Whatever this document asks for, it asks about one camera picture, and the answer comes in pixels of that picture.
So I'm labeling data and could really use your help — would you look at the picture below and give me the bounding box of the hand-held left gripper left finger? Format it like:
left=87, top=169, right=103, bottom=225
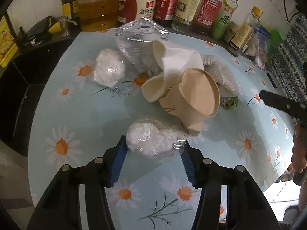
left=26, top=135, right=129, bottom=230

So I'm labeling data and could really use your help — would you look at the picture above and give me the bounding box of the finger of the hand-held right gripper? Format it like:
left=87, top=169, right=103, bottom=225
left=260, top=90, right=307, bottom=118

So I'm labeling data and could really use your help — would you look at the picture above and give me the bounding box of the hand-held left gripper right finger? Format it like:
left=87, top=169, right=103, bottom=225
left=181, top=142, right=281, bottom=230

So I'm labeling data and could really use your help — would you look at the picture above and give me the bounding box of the white plastic-wrapped paper ball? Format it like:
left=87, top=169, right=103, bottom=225
left=93, top=48, right=125, bottom=88
left=126, top=118, right=187, bottom=160

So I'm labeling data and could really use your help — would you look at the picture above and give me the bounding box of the person's right hand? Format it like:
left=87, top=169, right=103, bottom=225
left=291, top=122, right=307, bottom=176

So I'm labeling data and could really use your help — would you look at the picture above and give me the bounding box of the black pen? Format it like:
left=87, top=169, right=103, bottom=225
left=267, top=73, right=277, bottom=90

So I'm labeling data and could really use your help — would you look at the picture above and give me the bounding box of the patterned cloth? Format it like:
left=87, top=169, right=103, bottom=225
left=266, top=14, right=307, bottom=101

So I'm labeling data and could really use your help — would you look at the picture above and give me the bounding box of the crumpled green wrapper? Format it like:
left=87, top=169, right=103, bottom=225
left=220, top=95, right=238, bottom=111

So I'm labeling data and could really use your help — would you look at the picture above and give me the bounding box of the clear zip plastic bag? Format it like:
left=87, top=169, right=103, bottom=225
left=248, top=25, right=272, bottom=70

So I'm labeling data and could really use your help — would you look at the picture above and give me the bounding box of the daisy print tablecloth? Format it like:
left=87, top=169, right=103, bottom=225
left=27, top=26, right=303, bottom=230

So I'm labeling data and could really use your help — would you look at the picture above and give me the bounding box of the green plastic bag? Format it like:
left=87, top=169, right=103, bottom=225
left=270, top=29, right=289, bottom=54

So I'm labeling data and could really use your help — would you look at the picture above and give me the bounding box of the grey towel cloth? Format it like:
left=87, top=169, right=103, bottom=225
left=201, top=55, right=239, bottom=99

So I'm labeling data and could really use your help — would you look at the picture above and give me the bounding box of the crushed brown paper cup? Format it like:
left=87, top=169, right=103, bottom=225
left=141, top=68, right=220, bottom=136

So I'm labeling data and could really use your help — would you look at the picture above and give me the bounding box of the small bottle with yellow cap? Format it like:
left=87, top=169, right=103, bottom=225
left=227, top=6, right=263, bottom=57

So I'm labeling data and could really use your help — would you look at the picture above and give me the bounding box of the small seasoning shaker jar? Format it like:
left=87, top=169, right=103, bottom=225
left=223, top=22, right=238, bottom=44

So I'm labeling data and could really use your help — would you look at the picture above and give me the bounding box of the green labelled bottle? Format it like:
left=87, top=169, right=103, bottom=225
left=210, top=0, right=241, bottom=41

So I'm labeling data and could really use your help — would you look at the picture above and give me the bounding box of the white paper tissue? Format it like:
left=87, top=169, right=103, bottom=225
left=153, top=40, right=205, bottom=88

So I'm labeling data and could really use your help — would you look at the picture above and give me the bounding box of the clear bottle with red label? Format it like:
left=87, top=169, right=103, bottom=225
left=192, top=0, right=227, bottom=35

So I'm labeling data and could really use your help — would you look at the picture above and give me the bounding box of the black kitchen sink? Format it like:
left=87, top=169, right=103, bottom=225
left=0, top=42, right=72, bottom=157

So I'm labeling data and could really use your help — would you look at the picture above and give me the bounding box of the crumpled clear plastic container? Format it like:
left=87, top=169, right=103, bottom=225
left=116, top=19, right=169, bottom=73

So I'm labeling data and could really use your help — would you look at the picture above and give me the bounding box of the clear bottle with olive label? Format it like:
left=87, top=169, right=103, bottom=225
left=171, top=0, right=202, bottom=34

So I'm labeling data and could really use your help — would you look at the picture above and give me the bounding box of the metal sink faucet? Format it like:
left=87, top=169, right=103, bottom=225
left=57, top=16, right=79, bottom=38

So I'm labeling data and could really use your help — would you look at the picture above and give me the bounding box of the dark bottle with red label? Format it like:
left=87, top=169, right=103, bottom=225
left=153, top=0, right=185, bottom=27

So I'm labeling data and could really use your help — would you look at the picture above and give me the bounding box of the black and yellow glove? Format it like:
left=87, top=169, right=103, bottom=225
left=26, top=16, right=63, bottom=46

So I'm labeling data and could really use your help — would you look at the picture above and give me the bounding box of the clear cooking oil jug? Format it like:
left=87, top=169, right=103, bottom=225
left=78, top=0, right=119, bottom=32

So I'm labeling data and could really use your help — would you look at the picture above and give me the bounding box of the dark soy sauce jug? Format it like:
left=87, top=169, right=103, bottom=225
left=117, top=0, right=157, bottom=26

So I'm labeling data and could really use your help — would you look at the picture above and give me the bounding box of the yellow carton box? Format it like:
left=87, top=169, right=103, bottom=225
left=0, top=16, right=20, bottom=68

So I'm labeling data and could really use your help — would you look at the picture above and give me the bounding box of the dark bottle with green label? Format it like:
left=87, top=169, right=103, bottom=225
left=71, top=0, right=81, bottom=20

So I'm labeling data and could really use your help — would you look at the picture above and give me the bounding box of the dark bottle with yellow label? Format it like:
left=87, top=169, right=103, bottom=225
left=61, top=0, right=72, bottom=20

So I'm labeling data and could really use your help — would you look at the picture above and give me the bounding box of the black cable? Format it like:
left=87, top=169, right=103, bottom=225
left=282, top=0, right=301, bottom=22

